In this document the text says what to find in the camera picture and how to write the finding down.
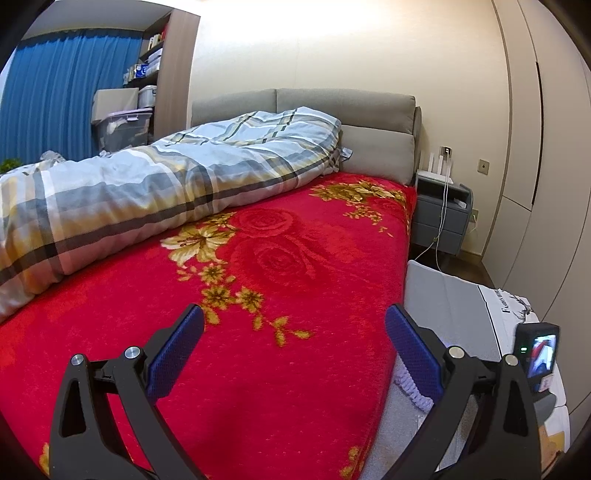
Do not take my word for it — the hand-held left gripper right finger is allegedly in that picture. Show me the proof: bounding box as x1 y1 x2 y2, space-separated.
385 304 541 480

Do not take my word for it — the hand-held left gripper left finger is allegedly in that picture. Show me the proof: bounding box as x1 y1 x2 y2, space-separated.
50 304 205 480

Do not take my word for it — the printed grey white tablecloth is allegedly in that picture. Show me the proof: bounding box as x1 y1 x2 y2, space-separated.
360 261 571 480

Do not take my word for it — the red floral blanket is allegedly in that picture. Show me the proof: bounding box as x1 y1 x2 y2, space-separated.
0 173 419 480

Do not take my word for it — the grey nightstand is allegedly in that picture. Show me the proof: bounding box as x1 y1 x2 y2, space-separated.
410 168 474 256

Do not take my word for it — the plaid quilt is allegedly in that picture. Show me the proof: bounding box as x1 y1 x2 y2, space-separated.
0 107 345 324

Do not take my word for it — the white router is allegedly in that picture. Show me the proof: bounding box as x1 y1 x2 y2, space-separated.
418 154 455 182

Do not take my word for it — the white wardrobe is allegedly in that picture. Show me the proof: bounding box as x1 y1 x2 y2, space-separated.
480 0 591 411

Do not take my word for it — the clear storage box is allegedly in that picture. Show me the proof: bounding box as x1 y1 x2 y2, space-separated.
91 108 153 153

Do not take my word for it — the grey padded headboard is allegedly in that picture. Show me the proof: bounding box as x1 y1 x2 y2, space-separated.
191 88 423 188

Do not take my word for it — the cardboard box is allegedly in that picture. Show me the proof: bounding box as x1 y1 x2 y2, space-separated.
92 87 139 121

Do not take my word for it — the wooden bookshelf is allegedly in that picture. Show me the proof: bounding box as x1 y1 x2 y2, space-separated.
122 9 201 148

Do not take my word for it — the blue curtain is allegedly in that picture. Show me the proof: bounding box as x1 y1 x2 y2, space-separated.
0 28 144 164

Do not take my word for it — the white charging cable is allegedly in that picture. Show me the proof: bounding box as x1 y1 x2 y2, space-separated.
413 154 452 267

